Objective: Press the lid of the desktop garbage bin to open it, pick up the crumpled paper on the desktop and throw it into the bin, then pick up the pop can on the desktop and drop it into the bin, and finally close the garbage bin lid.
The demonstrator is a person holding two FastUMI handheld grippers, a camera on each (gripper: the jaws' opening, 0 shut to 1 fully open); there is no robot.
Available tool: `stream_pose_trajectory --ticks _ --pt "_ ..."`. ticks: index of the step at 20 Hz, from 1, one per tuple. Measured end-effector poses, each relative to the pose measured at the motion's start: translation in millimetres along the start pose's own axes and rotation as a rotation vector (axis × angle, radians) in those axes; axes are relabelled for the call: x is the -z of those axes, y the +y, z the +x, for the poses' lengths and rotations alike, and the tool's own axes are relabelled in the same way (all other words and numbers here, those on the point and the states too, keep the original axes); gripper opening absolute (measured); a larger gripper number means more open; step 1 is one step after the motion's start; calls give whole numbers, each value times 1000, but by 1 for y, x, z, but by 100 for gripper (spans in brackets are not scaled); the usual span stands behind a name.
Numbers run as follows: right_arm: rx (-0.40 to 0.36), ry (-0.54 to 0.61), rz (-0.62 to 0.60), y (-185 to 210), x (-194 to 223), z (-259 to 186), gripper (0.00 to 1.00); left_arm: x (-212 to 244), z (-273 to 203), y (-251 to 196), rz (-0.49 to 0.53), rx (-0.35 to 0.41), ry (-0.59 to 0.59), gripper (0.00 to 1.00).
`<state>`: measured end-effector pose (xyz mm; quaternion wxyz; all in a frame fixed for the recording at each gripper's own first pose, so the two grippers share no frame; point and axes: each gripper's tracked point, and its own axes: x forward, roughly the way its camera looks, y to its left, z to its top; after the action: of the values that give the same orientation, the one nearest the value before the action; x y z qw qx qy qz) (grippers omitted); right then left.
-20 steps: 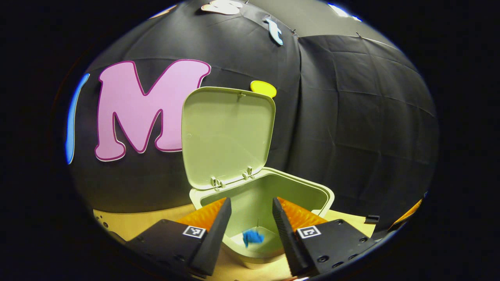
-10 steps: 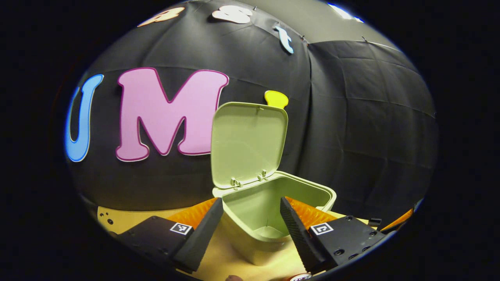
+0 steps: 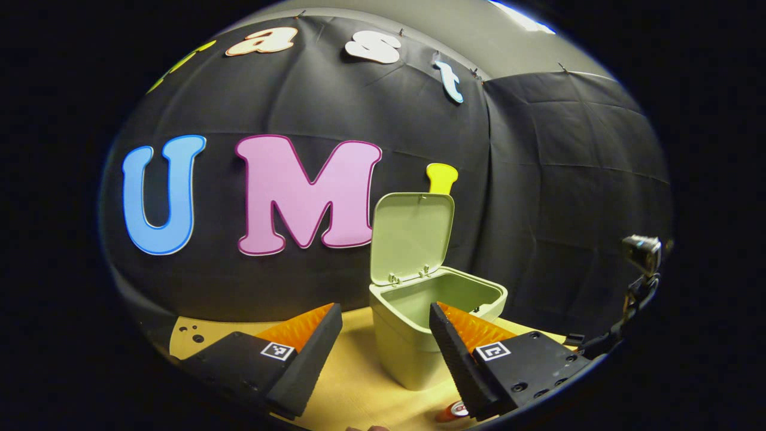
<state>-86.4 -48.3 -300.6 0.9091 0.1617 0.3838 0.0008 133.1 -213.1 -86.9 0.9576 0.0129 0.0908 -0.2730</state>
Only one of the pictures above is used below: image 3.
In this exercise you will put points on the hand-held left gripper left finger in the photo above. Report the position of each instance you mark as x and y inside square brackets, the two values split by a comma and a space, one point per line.
[311, 359]

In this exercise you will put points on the green desktop garbage bin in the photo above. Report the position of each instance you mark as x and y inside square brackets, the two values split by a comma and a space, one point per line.
[407, 239]

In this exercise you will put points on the black backdrop cloth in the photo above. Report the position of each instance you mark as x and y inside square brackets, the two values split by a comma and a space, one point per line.
[538, 179]

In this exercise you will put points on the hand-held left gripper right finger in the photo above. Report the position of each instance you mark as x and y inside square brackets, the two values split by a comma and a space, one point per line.
[455, 365]

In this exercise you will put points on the wooden desktop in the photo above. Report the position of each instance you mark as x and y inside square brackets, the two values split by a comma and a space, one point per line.
[353, 389]

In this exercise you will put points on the red pop can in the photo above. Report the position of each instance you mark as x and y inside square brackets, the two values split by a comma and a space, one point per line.
[449, 413]

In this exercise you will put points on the black table edge bracket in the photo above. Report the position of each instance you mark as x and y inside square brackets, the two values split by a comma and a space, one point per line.
[574, 339]

